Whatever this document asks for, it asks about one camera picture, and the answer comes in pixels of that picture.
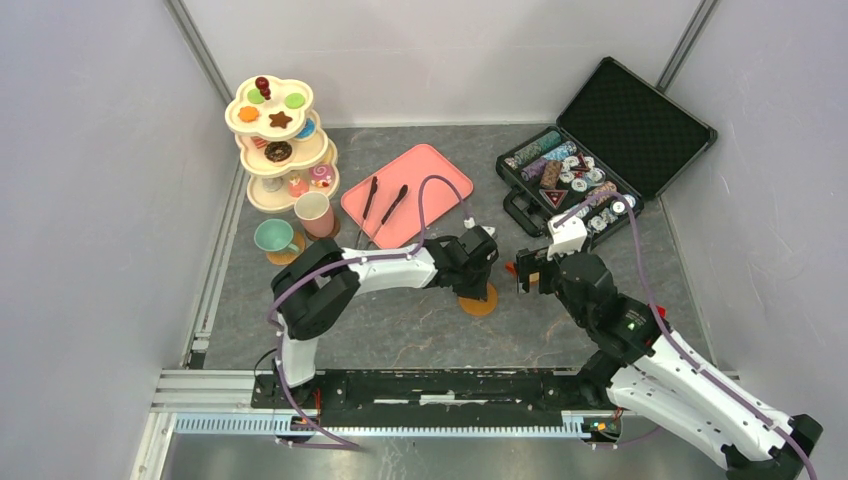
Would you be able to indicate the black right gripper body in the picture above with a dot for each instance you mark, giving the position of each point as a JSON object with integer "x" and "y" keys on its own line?
{"x": 536, "y": 261}

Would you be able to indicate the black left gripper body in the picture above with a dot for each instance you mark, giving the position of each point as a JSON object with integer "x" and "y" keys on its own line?
{"x": 472, "y": 283}

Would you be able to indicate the small orange cup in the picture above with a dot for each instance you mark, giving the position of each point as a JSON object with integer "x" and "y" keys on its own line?
{"x": 511, "y": 269}

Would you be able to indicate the orange round coaster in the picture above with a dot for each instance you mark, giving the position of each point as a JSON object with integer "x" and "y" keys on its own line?
{"x": 480, "y": 308}

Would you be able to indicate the dark brown round coaster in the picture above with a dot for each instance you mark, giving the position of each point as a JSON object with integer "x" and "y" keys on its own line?
{"x": 332, "y": 234}

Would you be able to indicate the pink mug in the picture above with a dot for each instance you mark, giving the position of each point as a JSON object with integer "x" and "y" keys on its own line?
{"x": 315, "y": 213}

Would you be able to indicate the pink swirl cake toy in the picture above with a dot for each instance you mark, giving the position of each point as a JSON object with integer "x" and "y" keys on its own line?
{"x": 322, "y": 176}

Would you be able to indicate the woven tan round coaster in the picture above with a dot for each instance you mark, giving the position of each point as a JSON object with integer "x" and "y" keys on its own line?
{"x": 288, "y": 254}

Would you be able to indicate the small pink cupcake toy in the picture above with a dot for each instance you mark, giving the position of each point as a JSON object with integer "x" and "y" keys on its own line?
{"x": 297, "y": 186}

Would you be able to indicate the teal green cup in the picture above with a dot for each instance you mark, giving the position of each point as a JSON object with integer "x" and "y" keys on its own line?
{"x": 276, "y": 236}

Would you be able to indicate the blue donut toy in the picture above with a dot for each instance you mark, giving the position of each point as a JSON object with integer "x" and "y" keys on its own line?
{"x": 307, "y": 131}

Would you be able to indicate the white cupcake toy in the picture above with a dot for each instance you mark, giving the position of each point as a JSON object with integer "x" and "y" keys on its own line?
{"x": 272, "y": 184}

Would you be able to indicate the chocolate donut toy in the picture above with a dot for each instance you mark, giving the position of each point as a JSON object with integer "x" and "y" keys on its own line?
{"x": 277, "y": 152}

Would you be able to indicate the brown star cookie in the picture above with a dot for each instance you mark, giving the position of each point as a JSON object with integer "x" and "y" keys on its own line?
{"x": 280, "y": 120}

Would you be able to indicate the green round cookie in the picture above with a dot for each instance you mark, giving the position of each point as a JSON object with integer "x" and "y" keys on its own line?
{"x": 295, "y": 100}
{"x": 254, "y": 96}

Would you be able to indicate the pink slice cake toy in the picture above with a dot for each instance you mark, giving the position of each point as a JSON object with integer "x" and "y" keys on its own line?
{"x": 259, "y": 143}

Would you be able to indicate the orange flower cookie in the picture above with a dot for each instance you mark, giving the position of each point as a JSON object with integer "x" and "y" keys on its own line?
{"x": 248, "y": 114}

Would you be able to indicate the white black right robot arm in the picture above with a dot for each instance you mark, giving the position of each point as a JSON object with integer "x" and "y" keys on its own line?
{"x": 646, "y": 367}

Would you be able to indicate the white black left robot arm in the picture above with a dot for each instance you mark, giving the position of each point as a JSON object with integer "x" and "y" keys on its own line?
{"x": 312, "y": 292}

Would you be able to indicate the pink serving tray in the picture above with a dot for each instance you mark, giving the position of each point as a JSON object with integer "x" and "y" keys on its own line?
{"x": 385, "y": 203}

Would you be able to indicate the black poker chip case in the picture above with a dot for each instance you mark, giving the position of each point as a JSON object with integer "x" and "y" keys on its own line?
{"x": 617, "y": 133}

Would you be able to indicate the cream three-tier dessert stand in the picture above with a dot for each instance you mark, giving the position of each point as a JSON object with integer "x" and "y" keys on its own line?
{"x": 319, "y": 149}

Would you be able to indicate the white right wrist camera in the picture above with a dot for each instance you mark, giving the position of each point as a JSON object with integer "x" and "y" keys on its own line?
{"x": 567, "y": 235}

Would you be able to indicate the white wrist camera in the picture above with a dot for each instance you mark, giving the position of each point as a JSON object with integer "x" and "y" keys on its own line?
{"x": 567, "y": 235}
{"x": 470, "y": 223}

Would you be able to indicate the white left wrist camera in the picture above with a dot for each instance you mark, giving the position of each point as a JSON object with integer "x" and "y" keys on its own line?
{"x": 470, "y": 223}

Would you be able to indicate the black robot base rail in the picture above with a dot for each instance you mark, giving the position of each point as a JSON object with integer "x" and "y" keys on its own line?
{"x": 462, "y": 402}

